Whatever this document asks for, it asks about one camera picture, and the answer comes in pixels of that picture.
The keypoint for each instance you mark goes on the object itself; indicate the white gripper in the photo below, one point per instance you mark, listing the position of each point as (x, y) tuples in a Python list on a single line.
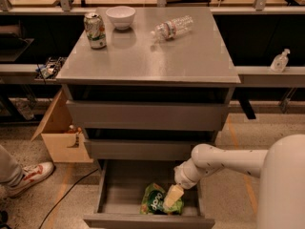
[(184, 177)]

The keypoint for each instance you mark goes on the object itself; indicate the grey top drawer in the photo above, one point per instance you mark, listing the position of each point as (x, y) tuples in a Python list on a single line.
[(148, 116)]

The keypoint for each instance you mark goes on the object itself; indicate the white ceramic bowl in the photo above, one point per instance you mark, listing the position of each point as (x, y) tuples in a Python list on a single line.
[(121, 16)]

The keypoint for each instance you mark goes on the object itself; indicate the long grey bench shelf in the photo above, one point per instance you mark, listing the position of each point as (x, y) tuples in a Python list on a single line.
[(250, 76)]

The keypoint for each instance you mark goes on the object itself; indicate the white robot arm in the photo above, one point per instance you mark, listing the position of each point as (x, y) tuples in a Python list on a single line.
[(281, 170)]

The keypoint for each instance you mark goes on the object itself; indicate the green rice chip bag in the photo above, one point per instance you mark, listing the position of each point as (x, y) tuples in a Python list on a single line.
[(152, 202)]

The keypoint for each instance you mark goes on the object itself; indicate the grey trouser leg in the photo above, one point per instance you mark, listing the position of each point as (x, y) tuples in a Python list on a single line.
[(11, 171)]

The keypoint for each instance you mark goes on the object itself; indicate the cardboard box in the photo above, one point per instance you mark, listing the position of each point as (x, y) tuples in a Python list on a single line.
[(63, 139)]

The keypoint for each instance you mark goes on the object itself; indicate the green white soda can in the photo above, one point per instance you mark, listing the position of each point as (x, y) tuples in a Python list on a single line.
[(95, 30)]

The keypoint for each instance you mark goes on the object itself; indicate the grey middle drawer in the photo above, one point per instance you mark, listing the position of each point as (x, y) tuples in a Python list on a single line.
[(139, 150)]

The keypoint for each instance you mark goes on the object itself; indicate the white red sneaker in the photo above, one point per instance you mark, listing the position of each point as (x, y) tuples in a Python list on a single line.
[(30, 175)]

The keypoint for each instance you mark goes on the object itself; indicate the grey drawer cabinet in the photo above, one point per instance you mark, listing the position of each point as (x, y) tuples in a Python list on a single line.
[(194, 68)]

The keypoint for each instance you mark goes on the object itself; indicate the clear plastic water bottle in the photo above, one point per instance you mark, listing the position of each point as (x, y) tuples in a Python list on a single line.
[(172, 29)]

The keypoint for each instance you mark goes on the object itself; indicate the grey open bottom drawer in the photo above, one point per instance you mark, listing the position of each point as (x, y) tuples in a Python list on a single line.
[(121, 189)]

